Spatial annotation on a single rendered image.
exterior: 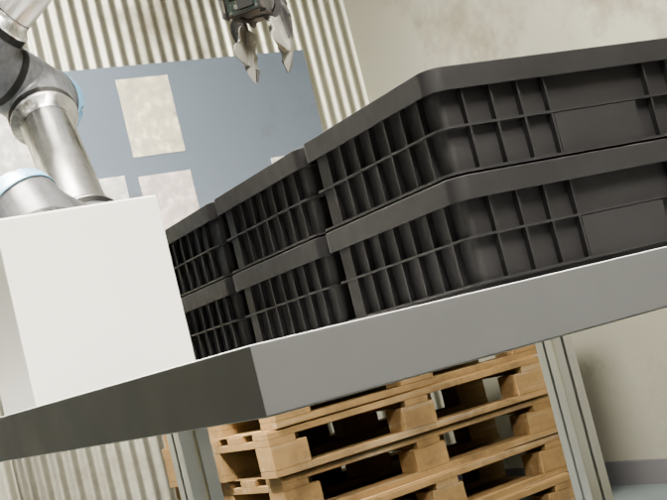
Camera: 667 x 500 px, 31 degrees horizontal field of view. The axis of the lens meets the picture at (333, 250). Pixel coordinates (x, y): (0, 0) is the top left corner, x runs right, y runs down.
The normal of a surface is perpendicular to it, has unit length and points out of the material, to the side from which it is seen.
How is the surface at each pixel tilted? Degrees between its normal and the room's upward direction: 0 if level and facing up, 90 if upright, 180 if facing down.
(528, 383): 90
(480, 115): 90
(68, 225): 90
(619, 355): 90
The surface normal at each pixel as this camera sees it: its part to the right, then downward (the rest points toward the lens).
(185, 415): -0.83, 0.17
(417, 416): 0.54, -0.20
